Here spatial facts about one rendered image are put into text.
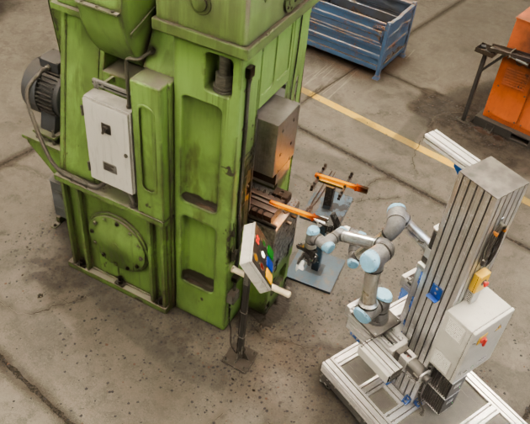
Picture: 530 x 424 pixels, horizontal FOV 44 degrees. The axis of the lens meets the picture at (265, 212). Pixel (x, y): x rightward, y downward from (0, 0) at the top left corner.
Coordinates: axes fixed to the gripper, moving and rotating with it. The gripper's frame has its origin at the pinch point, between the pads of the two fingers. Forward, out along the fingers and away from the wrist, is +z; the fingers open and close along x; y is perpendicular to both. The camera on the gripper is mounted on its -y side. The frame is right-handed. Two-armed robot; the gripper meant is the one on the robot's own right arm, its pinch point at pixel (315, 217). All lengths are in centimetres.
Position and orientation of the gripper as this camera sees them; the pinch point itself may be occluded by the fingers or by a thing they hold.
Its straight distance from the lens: 446.8
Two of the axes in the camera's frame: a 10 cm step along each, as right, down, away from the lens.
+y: -0.4, 7.4, 6.7
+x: 4.7, -5.8, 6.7
